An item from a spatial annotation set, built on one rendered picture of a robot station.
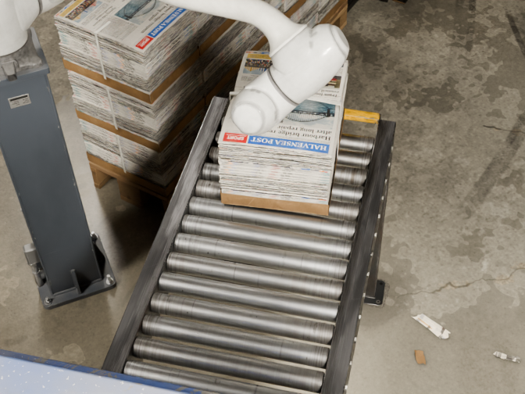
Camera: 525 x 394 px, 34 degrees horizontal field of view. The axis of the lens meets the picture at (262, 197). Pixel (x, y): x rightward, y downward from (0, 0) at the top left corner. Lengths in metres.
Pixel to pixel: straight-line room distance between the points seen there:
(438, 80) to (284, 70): 2.19
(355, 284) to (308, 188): 0.27
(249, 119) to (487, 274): 1.62
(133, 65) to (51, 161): 0.41
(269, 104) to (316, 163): 0.36
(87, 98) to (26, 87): 0.65
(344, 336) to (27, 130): 1.14
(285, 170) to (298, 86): 0.40
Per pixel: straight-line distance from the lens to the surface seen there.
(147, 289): 2.13
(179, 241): 2.22
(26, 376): 0.91
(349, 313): 2.07
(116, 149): 3.22
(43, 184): 2.76
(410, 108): 3.78
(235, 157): 2.14
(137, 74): 2.84
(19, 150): 2.65
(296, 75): 1.79
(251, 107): 1.78
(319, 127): 2.15
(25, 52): 2.48
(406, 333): 3.01
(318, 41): 1.78
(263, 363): 1.99
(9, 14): 2.40
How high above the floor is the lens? 2.50
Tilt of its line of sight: 48 degrees down
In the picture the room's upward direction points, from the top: 2 degrees counter-clockwise
